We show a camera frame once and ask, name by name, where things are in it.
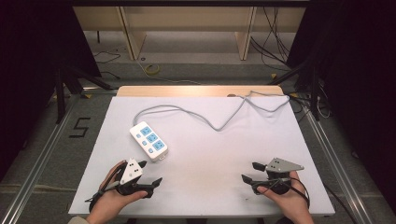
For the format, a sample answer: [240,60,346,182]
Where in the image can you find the aluminium floor rail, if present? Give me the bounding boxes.
[0,92,82,224]
[303,105,375,224]

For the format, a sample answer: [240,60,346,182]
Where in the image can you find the person's left hand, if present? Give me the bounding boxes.
[85,160,149,224]

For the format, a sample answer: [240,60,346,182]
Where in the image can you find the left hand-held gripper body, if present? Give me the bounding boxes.
[115,158,155,199]

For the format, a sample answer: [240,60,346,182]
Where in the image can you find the bundle of black cables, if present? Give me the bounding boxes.
[250,6,290,68]

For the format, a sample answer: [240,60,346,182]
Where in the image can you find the white table mat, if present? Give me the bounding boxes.
[68,95,335,217]

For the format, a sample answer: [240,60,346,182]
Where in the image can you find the black curtain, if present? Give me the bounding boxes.
[286,0,396,213]
[0,0,102,181]

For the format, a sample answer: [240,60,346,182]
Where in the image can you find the yellow tape roll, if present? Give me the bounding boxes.
[145,63,162,76]

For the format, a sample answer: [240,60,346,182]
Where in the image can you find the black metal stand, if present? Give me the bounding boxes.
[54,63,113,125]
[267,55,321,121]

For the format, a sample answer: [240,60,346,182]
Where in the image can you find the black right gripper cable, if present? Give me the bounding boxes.
[270,176,359,224]

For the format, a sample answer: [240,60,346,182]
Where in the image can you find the light wooden desk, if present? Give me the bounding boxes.
[73,6,307,62]

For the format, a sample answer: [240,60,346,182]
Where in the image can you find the grey power strip cable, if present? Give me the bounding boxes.
[133,91,290,133]

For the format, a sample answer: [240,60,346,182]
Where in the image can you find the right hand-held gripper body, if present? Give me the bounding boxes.
[250,157,305,196]

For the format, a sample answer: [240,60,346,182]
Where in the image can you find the person's right hand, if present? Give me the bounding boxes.
[256,171,316,224]

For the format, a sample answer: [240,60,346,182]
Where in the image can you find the white power strip blue sockets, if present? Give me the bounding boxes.
[129,120,169,162]

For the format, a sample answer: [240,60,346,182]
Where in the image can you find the pale floor cable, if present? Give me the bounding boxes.
[134,59,202,86]

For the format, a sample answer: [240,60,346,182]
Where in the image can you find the thin black floor cable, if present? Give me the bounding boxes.
[92,50,121,80]

